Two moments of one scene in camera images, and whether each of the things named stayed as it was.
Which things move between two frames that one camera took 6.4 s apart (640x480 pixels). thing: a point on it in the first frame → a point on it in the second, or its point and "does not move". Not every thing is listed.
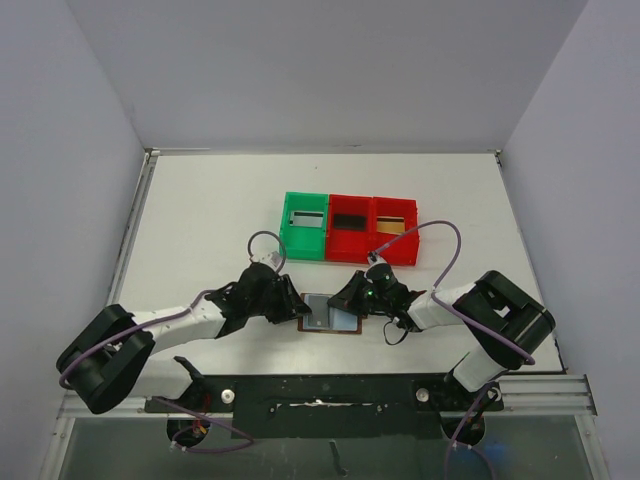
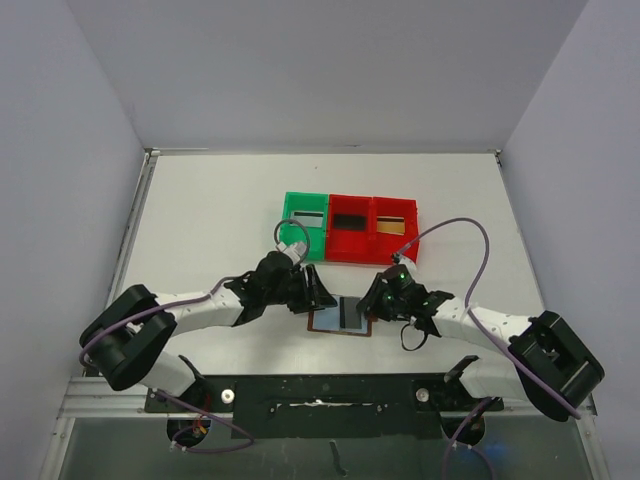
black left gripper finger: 293,305 → 323,298
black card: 351,222 does not move
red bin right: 403,251 does not move
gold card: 391,224 does not move
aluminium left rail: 134,220 does not move
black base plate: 330,406 does not move
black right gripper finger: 351,296 → 376,297
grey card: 319,307 → 350,316
